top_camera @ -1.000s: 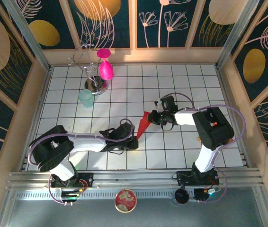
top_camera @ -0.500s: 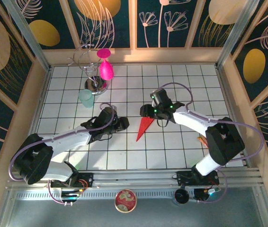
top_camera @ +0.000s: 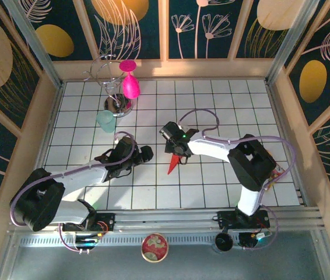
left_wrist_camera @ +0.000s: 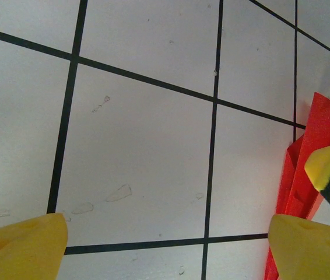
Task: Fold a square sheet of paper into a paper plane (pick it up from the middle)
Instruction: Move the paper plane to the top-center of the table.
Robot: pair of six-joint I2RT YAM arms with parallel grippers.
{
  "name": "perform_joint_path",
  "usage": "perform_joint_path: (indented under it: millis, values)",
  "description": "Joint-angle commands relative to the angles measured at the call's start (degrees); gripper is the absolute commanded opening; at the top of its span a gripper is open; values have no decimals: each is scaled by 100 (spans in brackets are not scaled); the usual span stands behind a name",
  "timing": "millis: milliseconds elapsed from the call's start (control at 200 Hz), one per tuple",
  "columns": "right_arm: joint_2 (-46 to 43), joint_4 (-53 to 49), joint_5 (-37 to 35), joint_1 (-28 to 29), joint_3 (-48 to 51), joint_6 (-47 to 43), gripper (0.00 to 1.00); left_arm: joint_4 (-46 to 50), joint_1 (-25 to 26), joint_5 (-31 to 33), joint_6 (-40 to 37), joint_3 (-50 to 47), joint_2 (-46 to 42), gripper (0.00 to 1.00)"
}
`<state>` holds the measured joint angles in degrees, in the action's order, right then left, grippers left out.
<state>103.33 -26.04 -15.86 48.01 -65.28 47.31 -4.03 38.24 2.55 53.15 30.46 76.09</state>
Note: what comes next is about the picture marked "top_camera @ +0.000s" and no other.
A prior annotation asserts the aluminium frame post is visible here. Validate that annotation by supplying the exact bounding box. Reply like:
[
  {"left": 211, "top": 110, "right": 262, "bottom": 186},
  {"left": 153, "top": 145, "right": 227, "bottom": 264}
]
[
  {"left": 265, "top": 0, "right": 320, "bottom": 86},
  {"left": 1, "top": 0, "right": 64, "bottom": 88}
]

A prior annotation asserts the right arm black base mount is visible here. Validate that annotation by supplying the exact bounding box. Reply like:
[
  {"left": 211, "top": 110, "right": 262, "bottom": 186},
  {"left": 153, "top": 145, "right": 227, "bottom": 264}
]
[{"left": 213, "top": 211, "right": 271, "bottom": 231}]

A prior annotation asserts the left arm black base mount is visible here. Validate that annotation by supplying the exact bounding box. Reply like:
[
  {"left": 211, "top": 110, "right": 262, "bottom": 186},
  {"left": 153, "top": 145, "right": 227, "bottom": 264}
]
[{"left": 62, "top": 212, "right": 116, "bottom": 233}]

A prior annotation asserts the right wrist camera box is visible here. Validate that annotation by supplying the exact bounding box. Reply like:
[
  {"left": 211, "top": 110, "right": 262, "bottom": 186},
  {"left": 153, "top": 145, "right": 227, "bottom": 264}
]
[{"left": 178, "top": 124, "right": 200, "bottom": 137}]

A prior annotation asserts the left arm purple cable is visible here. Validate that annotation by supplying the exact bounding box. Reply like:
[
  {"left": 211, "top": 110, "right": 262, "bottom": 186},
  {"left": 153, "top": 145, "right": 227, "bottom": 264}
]
[{"left": 9, "top": 131, "right": 136, "bottom": 254}]

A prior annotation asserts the pink wine glass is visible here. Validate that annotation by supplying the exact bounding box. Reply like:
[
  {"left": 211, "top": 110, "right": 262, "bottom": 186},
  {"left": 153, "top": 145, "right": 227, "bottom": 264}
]
[{"left": 118, "top": 59, "right": 141, "bottom": 99}]

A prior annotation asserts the perforated metal strip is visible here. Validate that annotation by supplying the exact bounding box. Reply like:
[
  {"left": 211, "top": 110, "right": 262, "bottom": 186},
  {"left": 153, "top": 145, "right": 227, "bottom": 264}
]
[{"left": 16, "top": 235, "right": 241, "bottom": 249}]

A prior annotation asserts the colourful snack packet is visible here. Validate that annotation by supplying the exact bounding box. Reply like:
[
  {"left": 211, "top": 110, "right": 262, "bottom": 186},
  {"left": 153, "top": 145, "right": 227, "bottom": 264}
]
[{"left": 265, "top": 166, "right": 284, "bottom": 187}]

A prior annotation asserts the aluminium table side rail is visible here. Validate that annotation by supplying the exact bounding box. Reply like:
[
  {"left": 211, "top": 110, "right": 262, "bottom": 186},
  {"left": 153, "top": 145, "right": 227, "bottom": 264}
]
[
  {"left": 265, "top": 81, "right": 311, "bottom": 208},
  {"left": 22, "top": 81, "right": 66, "bottom": 212}
]

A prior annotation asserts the small electronics board with LED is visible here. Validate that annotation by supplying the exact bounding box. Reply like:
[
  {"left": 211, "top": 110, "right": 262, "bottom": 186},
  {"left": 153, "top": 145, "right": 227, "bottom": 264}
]
[
  {"left": 238, "top": 232, "right": 272, "bottom": 249},
  {"left": 75, "top": 232, "right": 103, "bottom": 246}
]

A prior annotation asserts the teal plastic cup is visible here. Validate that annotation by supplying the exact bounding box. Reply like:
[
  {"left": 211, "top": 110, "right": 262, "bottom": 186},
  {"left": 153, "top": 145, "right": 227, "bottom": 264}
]
[{"left": 96, "top": 110, "right": 117, "bottom": 134}]

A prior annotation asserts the round red floral tin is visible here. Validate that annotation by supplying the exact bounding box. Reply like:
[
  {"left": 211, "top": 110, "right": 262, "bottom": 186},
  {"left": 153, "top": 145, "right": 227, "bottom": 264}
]
[{"left": 141, "top": 232, "right": 169, "bottom": 263}]

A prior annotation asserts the aluminium mounting rail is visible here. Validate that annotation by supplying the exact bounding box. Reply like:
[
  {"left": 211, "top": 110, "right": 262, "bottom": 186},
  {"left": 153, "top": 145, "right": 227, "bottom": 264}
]
[{"left": 6, "top": 206, "right": 328, "bottom": 234}]

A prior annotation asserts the chrome wire glass stand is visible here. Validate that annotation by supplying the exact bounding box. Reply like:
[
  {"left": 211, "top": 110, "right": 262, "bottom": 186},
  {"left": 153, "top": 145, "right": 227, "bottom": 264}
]
[{"left": 83, "top": 54, "right": 134, "bottom": 117}]

